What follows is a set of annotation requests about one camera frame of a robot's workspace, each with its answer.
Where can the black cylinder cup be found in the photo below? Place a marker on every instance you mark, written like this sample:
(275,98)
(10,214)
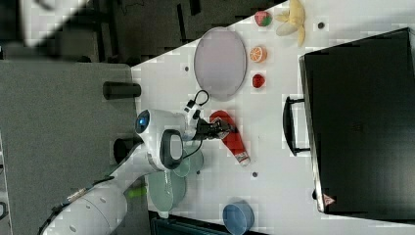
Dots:
(123,146)

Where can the small red plush strawberry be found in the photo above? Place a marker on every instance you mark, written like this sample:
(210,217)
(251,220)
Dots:
(258,80)

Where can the red plush ketchup bottle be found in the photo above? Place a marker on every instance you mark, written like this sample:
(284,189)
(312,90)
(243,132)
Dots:
(233,140)

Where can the plush orange slice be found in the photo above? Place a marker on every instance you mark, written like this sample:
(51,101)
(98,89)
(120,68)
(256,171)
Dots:
(258,54)

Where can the green colander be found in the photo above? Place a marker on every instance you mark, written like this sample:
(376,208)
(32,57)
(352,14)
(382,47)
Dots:
(167,190)

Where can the black toaster oven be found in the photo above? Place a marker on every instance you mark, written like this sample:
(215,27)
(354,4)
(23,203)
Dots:
(360,114)

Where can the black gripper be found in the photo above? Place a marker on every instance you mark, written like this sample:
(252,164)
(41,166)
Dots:
(212,130)

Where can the plush peeled banana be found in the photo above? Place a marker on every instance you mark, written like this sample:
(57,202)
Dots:
(292,21)

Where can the plush strawberry with green top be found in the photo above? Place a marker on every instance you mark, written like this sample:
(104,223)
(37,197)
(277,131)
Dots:
(262,18)

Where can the green metal mug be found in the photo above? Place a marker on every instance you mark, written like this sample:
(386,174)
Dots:
(192,164)

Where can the blue bowl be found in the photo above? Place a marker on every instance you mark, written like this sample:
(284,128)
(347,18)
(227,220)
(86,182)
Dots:
(238,217)

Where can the grey oval plate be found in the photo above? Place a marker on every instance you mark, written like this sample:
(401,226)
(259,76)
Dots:
(220,63)

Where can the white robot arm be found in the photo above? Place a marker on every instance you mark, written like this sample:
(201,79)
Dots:
(100,208)

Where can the black cylinder roll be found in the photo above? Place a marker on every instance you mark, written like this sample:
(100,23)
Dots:
(121,90)

